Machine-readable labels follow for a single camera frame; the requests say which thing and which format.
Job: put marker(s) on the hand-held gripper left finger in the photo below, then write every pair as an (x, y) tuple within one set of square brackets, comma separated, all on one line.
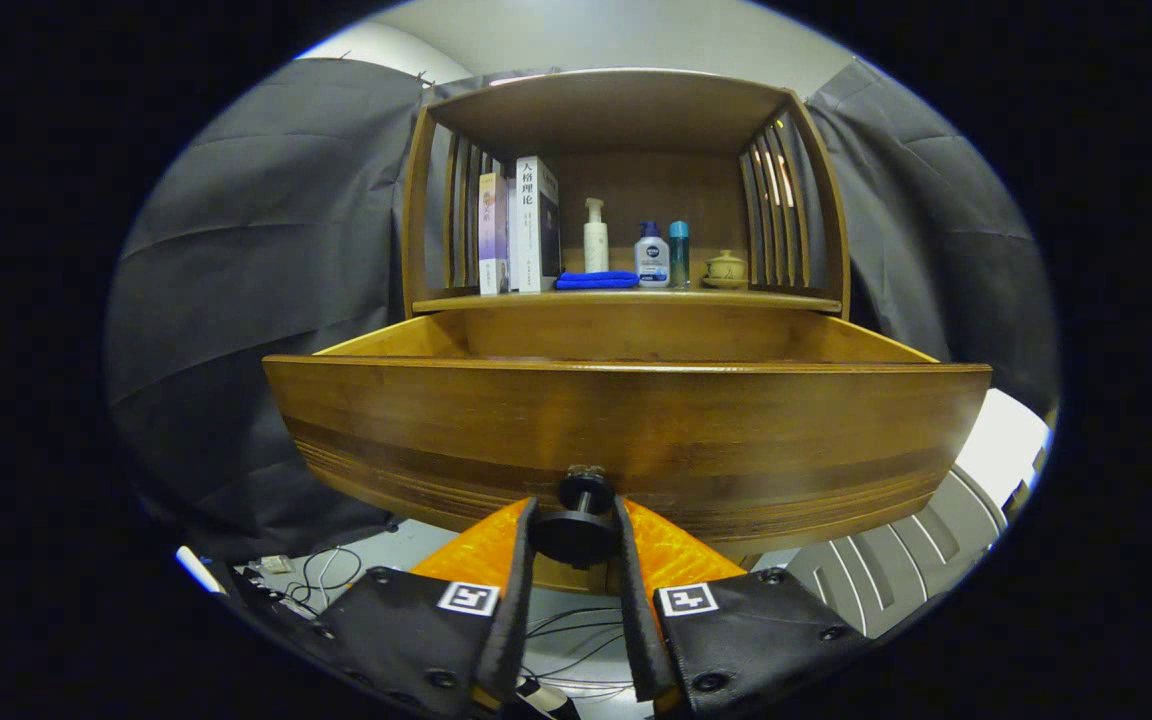
[(514, 620)]

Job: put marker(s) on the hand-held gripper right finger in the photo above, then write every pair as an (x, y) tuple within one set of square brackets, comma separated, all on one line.
[(638, 630)]

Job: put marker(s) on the brown wooden drawer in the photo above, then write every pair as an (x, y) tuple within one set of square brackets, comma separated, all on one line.
[(636, 420)]

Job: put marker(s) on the wooden countertop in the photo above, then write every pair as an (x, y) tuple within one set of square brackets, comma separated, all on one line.
[(736, 298)]

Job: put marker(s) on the brown wooden cabinet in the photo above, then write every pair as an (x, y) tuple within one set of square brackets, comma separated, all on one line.
[(656, 190)]

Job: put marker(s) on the blue folded towel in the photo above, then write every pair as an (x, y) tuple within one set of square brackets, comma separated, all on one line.
[(596, 280)]

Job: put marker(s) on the white bottle with blue cap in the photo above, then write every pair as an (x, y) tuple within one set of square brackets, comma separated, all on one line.
[(651, 262)]

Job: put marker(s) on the yellow lidded teacup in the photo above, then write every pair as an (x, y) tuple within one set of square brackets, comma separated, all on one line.
[(726, 270)]

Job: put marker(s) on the teal slim bottle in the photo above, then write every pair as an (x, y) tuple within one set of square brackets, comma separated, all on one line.
[(679, 255)]

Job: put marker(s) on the white pump bottle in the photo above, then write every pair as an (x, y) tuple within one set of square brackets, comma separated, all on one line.
[(596, 245)]

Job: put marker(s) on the white book with portrait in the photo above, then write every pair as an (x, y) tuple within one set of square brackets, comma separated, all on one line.
[(526, 230)]

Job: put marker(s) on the purple book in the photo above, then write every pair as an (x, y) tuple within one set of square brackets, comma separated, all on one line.
[(492, 230)]

